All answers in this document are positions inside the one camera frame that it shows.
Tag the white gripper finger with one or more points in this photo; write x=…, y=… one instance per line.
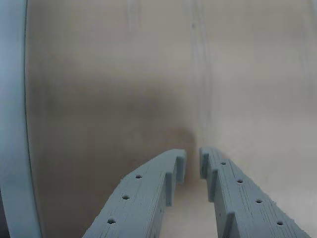
x=138, y=198
x=242, y=205

